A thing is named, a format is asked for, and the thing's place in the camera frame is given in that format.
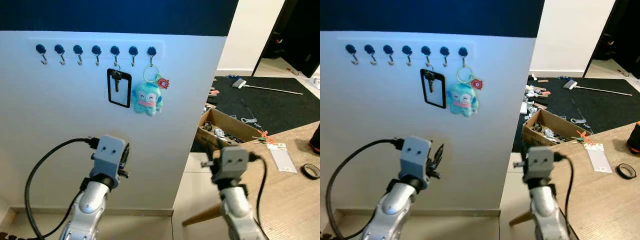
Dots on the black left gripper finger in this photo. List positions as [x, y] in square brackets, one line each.
[441, 154]
[128, 152]
[434, 154]
[124, 153]

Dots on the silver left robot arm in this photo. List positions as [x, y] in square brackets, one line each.
[90, 205]
[397, 205]

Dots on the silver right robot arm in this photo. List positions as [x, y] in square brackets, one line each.
[545, 215]
[237, 210]

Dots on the blue knob metal hook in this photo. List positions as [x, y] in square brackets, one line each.
[444, 50]
[151, 50]
[77, 49]
[133, 50]
[115, 50]
[425, 50]
[96, 49]
[463, 50]
[388, 49]
[407, 50]
[59, 49]
[369, 49]
[40, 49]
[350, 49]

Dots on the brown cardboard box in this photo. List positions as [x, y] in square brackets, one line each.
[555, 122]
[235, 126]

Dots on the grey metal tool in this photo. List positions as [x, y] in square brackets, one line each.
[248, 120]
[580, 120]

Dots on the white card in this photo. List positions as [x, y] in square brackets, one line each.
[598, 160]
[282, 160]

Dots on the black floor carpet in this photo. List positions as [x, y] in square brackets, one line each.
[280, 107]
[600, 107]

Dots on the black object with orange base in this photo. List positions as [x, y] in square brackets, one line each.
[634, 140]
[315, 140]

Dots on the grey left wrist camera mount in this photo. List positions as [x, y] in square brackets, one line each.
[107, 152]
[415, 155]

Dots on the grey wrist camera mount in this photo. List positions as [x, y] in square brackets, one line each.
[415, 155]
[540, 162]
[107, 152]
[234, 162]

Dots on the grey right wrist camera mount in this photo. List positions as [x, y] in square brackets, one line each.
[234, 162]
[540, 162]

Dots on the white hook rail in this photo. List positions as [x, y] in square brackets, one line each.
[380, 41]
[70, 41]

